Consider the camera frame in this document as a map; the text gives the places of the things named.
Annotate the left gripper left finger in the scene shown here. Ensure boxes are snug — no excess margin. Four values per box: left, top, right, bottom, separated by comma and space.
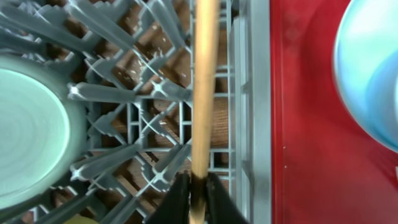
146, 174, 190, 224

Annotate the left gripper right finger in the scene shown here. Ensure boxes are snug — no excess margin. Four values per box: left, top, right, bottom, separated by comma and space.
205, 173, 248, 224

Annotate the yellow cup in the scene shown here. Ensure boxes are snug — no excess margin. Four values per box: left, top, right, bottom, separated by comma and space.
63, 215, 98, 224

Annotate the green bowl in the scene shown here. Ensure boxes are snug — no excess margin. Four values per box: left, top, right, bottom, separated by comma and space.
1, 55, 87, 208

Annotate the wooden chopstick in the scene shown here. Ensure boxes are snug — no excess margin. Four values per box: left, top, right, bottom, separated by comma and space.
189, 0, 220, 224

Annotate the light blue bowl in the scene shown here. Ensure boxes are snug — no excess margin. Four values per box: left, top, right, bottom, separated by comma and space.
333, 0, 397, 152

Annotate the grey dishwasher rack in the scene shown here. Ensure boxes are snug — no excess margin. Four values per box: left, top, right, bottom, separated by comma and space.
1, 0, 272, 223

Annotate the red plastic tray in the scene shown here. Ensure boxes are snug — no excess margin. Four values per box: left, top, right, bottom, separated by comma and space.
270, 0, 397, 223

